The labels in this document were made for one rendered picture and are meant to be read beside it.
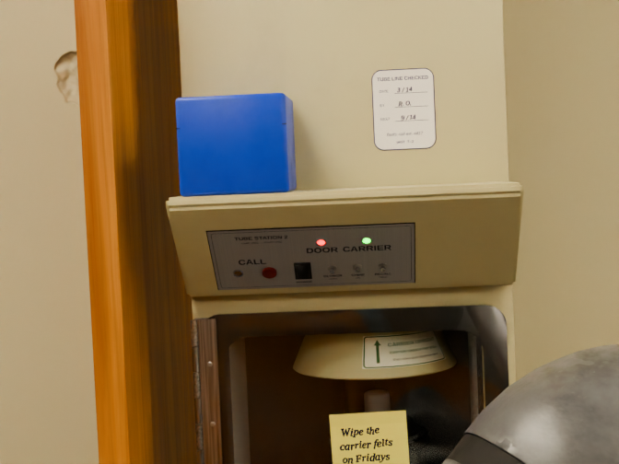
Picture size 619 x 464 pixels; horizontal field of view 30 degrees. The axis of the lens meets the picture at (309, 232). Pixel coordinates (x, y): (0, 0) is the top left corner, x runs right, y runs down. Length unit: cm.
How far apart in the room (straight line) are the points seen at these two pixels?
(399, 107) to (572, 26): 51
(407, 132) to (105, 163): 30
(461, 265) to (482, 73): 19
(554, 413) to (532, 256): 113
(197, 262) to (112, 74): 19
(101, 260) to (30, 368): 60
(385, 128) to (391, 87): 4
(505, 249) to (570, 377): 61
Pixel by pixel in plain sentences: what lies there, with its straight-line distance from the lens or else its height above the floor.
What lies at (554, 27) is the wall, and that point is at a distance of 161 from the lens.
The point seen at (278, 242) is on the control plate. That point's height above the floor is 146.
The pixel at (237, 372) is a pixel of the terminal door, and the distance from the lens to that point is 116.
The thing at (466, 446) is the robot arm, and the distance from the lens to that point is 49.
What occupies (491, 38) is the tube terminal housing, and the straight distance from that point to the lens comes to 116.
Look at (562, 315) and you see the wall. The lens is 161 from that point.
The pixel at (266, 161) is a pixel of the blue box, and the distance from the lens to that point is 104.
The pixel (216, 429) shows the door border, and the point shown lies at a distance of 117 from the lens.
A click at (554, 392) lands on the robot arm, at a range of 48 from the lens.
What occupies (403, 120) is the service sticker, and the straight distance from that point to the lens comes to 115.
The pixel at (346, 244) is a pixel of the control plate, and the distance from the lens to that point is 107.
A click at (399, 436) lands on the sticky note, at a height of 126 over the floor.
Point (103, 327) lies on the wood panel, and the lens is 109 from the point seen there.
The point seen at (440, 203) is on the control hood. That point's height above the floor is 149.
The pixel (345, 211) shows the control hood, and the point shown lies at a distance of 104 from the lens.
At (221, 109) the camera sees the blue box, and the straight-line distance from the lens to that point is 105.
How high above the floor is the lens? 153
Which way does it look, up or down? 3 degrees down
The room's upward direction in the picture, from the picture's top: 3 degrees counter-clockwise
